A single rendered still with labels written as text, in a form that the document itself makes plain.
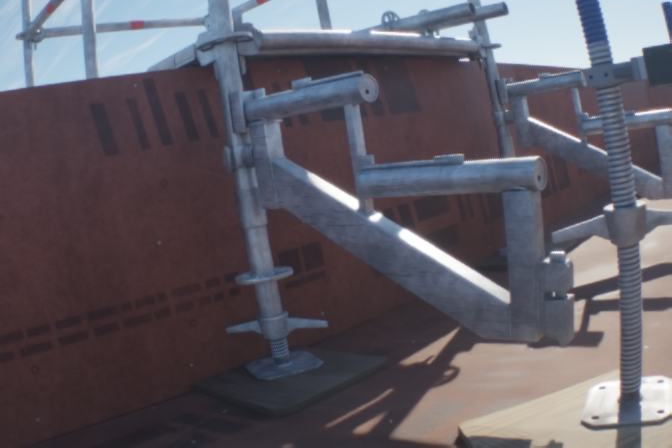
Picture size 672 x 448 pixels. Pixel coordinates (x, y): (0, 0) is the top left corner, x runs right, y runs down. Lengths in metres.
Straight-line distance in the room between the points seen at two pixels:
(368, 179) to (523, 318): 0.35
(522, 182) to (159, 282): 0.78
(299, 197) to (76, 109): 0.49
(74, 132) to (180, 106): 0.27
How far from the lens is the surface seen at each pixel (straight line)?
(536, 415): 0.95
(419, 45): 1.81
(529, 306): 0.93
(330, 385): 1.23
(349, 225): 1.11
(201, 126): 1.41
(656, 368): 1.10
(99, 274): 1.26
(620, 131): 0.82
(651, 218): 0.85
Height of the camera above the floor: 0.45
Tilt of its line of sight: 4 degrees down
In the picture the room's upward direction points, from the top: 10 degrees counter-clockwise
